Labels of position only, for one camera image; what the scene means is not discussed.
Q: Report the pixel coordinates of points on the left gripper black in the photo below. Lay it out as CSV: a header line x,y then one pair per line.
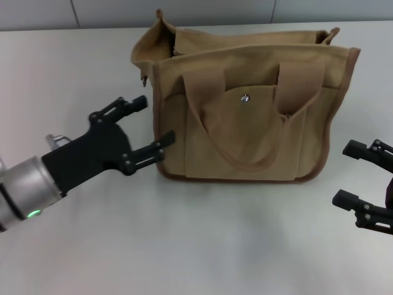
x,y
92,150

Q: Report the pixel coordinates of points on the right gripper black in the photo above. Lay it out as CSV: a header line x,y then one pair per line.
x,y
390,193

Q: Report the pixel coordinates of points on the khaki canvas food bag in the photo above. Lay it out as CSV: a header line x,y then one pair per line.
x,y
245,135

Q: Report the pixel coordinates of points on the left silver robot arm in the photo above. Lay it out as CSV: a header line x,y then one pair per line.
x,y
24,187

